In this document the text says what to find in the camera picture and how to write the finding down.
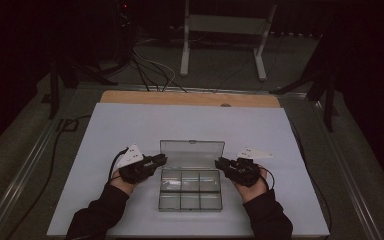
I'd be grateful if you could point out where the thin black cable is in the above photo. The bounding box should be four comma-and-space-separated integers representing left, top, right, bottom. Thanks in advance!
289, 121, 334, 234

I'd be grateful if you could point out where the person's left hand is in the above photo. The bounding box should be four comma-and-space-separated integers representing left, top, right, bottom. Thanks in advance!
109, 168, 138, 197

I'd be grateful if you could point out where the white floor cable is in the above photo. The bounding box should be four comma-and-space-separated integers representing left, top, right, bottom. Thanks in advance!
132, 37, 177, 92

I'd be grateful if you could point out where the hand-held gripper cable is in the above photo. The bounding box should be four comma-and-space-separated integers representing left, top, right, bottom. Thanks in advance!
259, 165, 277, 192
107, 147, 130, 183

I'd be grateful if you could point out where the wooden table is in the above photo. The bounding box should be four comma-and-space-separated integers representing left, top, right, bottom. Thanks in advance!
99, 89, 282, 109

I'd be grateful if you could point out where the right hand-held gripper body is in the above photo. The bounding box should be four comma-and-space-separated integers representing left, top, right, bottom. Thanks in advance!
228, 146, 274, 188

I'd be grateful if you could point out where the right hand-held gripper cable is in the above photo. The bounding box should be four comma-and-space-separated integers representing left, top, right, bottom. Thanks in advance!
259, 165, 277, 192

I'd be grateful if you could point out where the dark equipment with red light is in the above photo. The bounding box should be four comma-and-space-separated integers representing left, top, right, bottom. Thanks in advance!
111, 0, 138, 66

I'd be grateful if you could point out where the clear plastic compartment box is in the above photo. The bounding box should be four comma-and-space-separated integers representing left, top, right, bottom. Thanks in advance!
158, 139, 226, 213

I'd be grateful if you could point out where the metal floor rail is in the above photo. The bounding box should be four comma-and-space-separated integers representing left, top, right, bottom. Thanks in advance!
0, 83, 81, 240
279, 92, 384, 240

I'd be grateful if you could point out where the black tripod stand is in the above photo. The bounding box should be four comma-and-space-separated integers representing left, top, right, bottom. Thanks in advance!
268, 32, 341, 134
47, 55, 119, 120

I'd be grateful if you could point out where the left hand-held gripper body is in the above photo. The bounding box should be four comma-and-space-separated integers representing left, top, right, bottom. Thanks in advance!
114, 143, 156, 185

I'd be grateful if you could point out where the black floor cable bundle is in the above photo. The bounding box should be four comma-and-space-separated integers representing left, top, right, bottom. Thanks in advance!
129, 49, 189, 94

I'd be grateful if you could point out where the long black floor cable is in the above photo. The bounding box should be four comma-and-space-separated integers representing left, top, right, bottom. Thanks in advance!
4, 114, 93, 240

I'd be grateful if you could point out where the left hand-held gripper cable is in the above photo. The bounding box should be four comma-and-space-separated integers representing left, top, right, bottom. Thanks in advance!
107, 147, 130, 183

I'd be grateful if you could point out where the grey metal stand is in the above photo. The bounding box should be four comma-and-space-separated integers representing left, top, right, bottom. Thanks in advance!
179, 0, 279, 82

